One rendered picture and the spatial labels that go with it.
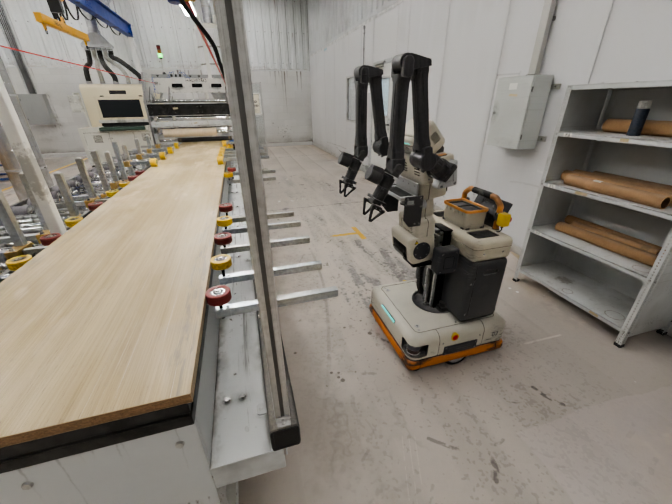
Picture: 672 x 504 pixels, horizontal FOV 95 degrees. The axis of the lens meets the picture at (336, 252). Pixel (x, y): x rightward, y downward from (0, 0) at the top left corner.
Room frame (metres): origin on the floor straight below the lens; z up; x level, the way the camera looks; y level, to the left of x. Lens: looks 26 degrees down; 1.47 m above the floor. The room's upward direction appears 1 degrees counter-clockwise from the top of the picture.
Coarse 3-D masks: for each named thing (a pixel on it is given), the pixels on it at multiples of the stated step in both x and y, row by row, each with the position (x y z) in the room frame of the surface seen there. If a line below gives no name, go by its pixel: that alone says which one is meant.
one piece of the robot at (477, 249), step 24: (480, 192) 1.74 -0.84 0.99; (504, 216) 1.54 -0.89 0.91; (456, 240) 1.57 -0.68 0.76; (480, 240) 1.46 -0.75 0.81; (504, 240) 1.48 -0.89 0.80; (480, 264) 1.45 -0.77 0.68; (504, 264) 1.49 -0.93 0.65; (432, 288) 1.63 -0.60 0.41; (456, 288) 1.50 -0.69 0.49; (480, 288) 1.45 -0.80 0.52; (456, 312) 1.47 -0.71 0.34; (480, 312) 1.46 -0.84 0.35
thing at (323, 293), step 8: (320, 288) 0.98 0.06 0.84; (328, 288) 0.98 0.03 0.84; (336, 288) 0.98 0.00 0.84; (280, 296) 0.93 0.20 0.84; (288, 296) 0.93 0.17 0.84; (296, 296) 0.93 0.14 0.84; (304, 296) 0.93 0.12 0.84; (312, 296) 0.94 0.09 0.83; (320, 296) 0.95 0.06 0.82; (328, 296) 0.96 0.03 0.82; (336, 296) 0.96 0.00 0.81; (232, 304) 0.88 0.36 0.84; (240, 304) 0.88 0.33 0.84; (248, 304) 0.88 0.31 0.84; (256, 304) 0.88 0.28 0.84; (280, 304) 0.91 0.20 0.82; (288, 304) 0.91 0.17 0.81; (216, 312) 0.84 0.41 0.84; (224, 312) 0.85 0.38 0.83; (232, 312) 0.86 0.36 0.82; (240, 312) 0.87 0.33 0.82; (248, 312) 0.88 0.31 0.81
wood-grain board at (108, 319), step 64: (128, 192) 2.17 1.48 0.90; (192, 192) 2.15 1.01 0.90; (64, 256) 1.15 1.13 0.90; (128, 256) 1.15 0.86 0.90; (192, 256) 1.14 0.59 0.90; (0, 320) 0.73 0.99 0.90; (64, 320) 0.73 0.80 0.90; (128, 320) 0.72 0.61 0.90; (192, 320) 0.72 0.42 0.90; (0, 384) 0.50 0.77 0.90; (64, 384) 0.50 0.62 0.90; (128, 384) 0.50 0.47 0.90; (192, 384) 0.50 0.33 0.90
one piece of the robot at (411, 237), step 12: (408, 156) 1.63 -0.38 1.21; (444, 156) 1.51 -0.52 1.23; (408, 168) 1.63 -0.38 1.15; (420, 180) 1.52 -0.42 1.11; (432, 180) 1.49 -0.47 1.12; (420, 192) 1.55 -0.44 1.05; (432, 192) 1.56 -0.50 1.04; (444, 192) 1.58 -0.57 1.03; (432, 204) 1.58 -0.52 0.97; (432, 216) 1.57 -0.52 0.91; (396, 228) 1.67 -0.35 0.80; (408, 228) 1.59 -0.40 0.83; (420, 228) 1.51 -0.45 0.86; (432, 228) 1.53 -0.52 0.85; (408, 240) 1.51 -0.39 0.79; (420, 240) 1.52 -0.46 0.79; (432, 240) 1.54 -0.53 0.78; (408, 252) 1.51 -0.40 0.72; (420, 252) 1.51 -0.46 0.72; (432, 252) 1.54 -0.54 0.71
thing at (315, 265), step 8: (296, 264) 1.20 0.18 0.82; (304, 264) 1.20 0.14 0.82; (312, 264) 1.20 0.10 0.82; (320, 264) 1.21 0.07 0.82; (240, 272) 1.13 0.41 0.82; (248, 272) 1.13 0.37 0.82; (280, 272) 1.16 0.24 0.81; (288, 272) 1.16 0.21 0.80; (296, 272) 1.17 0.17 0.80; (224, 280) 1.09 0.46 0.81; (232, 280) 1.10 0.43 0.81; (240, 280) 1.11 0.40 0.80
